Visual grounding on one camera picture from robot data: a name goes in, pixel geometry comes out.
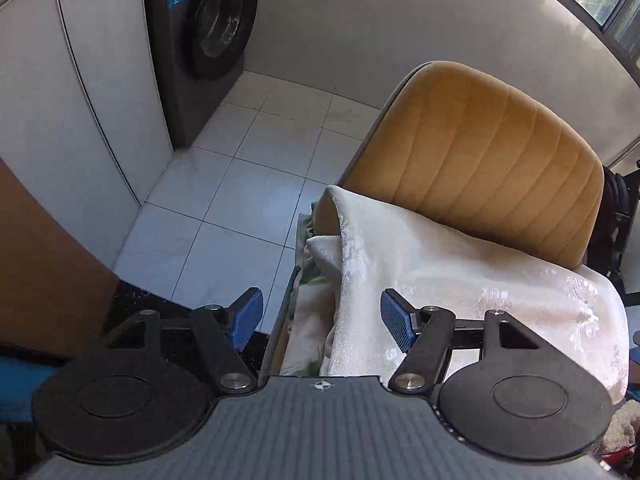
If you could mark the dark grey washing machine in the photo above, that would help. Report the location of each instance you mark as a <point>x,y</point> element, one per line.
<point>175,60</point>

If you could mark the black equipment rack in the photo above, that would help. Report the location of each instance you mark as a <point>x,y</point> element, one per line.
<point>617,220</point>

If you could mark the orange velvet chair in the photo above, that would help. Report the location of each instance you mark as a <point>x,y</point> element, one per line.
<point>475,150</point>

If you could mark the pale green cloth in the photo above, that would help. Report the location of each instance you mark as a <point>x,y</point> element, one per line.
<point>306,260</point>

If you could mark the brown wooden board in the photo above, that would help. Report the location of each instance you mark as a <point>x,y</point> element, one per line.
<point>45,270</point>

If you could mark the cream velvet dress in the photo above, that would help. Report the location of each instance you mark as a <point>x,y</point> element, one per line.
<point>450,260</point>

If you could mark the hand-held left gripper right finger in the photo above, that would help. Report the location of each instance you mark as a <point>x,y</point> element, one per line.
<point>395,317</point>

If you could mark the fuzzy beige object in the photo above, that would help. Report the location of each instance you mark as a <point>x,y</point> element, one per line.
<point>622,430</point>

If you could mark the white cabinet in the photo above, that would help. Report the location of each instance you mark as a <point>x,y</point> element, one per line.
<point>75,85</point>

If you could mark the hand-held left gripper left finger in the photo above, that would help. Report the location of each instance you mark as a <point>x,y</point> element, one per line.
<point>247,317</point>

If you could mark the blue object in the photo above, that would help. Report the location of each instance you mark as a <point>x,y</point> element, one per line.
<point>22,390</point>

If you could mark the beige cloth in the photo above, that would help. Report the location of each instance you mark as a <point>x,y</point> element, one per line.
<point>307,330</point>

